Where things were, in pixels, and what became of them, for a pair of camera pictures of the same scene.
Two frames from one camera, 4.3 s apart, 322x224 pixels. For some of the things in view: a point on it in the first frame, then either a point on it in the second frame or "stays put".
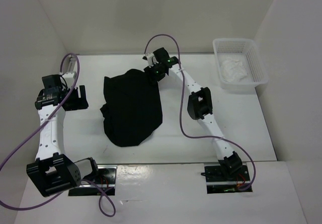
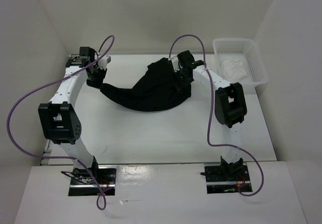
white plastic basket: (241, 67) stays put
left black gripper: (80, 103) → (98, 83)
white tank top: (232, 70) stays put
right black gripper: (149, 71) → (182, 83)
